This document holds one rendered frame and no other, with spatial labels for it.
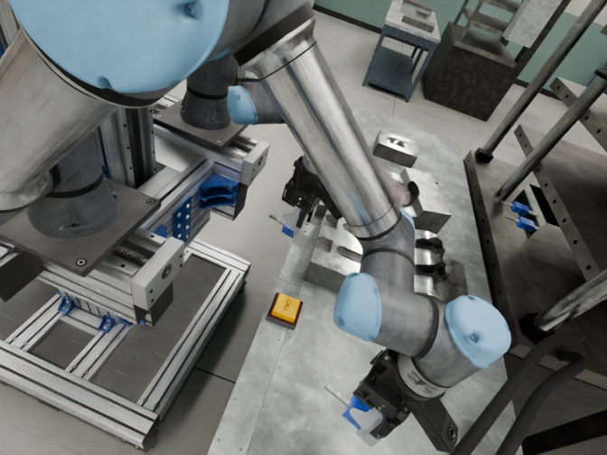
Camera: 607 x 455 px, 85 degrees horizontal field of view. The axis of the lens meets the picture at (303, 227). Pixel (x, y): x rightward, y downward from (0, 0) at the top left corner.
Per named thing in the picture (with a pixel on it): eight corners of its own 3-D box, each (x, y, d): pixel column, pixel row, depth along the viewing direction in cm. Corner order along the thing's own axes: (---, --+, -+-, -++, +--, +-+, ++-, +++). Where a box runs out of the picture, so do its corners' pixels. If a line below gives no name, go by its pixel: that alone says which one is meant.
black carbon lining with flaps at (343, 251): (332, 258, 98) (343, 236, 91) (341, 223, 109) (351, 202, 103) (443, 300, 97) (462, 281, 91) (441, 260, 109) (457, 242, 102)
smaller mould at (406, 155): (371, 154, 160) (378, 142, 155) (375, 141, 171) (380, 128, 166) (410, 169, 160) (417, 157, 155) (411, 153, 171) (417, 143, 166)
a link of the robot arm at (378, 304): (340, 273, 50) (409, 299, 49) (325, 338, 41) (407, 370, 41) (359, 237, 44) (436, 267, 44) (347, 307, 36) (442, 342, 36)
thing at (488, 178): (506, 352, 108) (519, 344, 104) (464, 157, 202) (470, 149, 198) (751, 443, 107) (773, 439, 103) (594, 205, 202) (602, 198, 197)
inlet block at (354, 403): (315, 399, 66) (322, 390, 62) (328, 379, 69) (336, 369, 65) (370, 447, 62) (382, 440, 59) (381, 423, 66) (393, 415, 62)
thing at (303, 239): (263, 226, 94) (266, 212, 91) (272, 217, 98) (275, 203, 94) (303, 249, 92) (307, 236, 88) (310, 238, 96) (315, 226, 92)
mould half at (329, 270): (303, 280, 98) (314, 251, 89) (321, 224, 117) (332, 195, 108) (462, 339, 98) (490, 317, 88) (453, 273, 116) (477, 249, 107)
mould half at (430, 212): (313, 215, 119) (322, 192, 111) (309, 171, 137) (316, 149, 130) (436, 235, 129) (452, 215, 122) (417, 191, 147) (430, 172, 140)
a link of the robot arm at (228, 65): (181, 74, 95) (180, 23, 86) (226, 77, 102) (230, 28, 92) (191, 95, 89) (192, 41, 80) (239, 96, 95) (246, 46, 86)
